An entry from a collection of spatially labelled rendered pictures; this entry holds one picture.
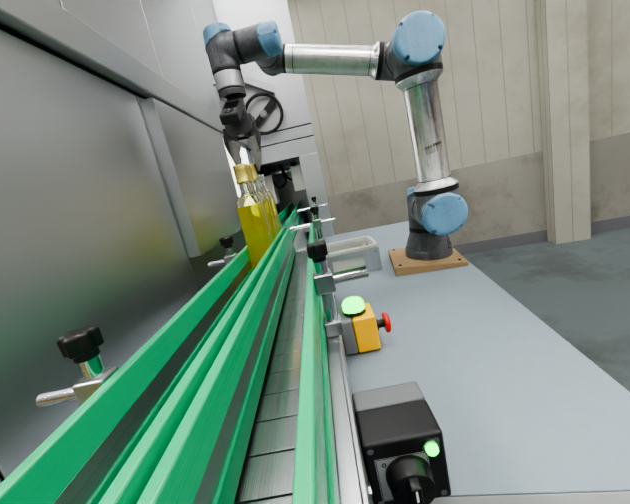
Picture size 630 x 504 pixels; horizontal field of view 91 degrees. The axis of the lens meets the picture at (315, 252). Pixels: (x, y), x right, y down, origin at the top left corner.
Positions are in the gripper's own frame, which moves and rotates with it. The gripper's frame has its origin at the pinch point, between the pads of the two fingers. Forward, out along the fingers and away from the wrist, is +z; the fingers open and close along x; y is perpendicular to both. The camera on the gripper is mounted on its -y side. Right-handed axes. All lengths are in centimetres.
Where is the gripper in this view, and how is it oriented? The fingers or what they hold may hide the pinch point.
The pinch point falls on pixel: (249, 167)
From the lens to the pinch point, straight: 90.1
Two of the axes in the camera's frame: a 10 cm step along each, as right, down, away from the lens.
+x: -9.8, 2.0, 0.5
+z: 2.1, 9.5, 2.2
